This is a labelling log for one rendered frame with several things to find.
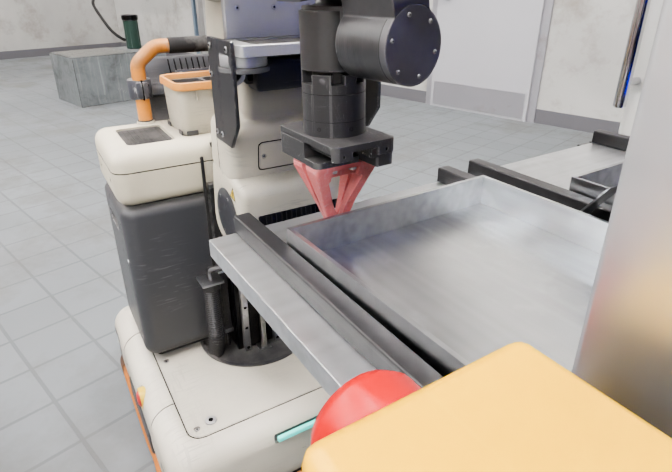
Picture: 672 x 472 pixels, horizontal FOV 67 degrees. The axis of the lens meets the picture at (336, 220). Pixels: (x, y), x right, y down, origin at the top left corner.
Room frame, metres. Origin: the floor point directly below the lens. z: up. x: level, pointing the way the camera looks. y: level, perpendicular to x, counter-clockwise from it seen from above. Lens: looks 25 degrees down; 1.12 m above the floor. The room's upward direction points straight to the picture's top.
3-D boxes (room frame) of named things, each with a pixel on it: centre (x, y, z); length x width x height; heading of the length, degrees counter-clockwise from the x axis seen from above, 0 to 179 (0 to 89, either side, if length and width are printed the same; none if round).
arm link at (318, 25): (0.46, 0.00, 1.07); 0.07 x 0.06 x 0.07; 37
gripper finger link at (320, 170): (0.47, 0.01, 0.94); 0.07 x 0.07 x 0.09; 32
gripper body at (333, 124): (0.46, 0.00, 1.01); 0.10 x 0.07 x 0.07; 32
